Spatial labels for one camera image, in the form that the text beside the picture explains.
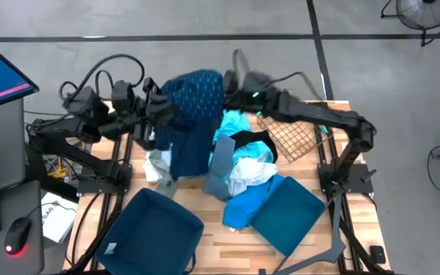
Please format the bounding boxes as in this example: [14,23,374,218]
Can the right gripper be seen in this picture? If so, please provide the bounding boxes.
[222,70,282,114]

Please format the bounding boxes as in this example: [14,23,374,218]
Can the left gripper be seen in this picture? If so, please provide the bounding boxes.
[133,77,179,151]

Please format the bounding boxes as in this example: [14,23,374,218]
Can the aqua cloth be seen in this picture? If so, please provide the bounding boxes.
[209,109,275,183]

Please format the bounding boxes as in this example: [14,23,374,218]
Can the black cloth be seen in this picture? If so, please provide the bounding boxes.
[229,130,280,163]

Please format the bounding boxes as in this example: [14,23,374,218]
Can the navy dotted cloth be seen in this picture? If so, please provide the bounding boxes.
[154,69,227,181]

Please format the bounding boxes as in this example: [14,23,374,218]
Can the grey-blue cloth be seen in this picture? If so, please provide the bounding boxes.
[203,134,236,202]

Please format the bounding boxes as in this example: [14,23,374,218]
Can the white teal-trimmed cloth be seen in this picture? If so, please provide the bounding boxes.
[227,157,279,197]

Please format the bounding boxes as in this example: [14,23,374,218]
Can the bright blue cloth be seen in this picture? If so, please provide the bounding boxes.
[222,174,286,230]

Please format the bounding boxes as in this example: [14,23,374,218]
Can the navy fabric storage bin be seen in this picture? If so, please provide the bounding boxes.
[95,187,205,275]

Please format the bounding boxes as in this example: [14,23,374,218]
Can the white paper sheet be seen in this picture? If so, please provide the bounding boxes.
[40,192,79,244]

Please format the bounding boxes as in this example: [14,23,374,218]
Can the teal fabric storage bin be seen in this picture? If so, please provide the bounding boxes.
[250,176,326,257]

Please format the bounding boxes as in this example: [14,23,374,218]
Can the grey desk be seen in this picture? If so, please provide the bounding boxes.
[0,97,45,275]

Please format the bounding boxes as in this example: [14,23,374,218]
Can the black computer mouse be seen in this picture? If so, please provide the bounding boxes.
[4,216,33,256]

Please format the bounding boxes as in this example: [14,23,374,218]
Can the black floor fan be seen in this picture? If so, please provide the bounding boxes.
[380,0,440,47]

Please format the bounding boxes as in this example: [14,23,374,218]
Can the small black device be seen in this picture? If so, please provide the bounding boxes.
[369,245,387,264]

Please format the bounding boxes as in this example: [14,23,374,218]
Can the gold wire basket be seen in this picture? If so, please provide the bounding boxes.
[257,114,335,164]

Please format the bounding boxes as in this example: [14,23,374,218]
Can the black metal table frame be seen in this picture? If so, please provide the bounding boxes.
[66,99,393,275]

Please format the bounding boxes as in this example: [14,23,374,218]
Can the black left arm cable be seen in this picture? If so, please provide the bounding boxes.
[58,53,146,102]

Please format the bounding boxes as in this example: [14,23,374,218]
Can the yellow cable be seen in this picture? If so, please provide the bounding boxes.
[47,156,70,180]

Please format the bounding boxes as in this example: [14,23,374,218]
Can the black floor cable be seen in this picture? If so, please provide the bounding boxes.
[23,109,70,118]

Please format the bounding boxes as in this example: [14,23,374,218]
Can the grey angled bracket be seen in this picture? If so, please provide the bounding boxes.
[271,190,347,275]

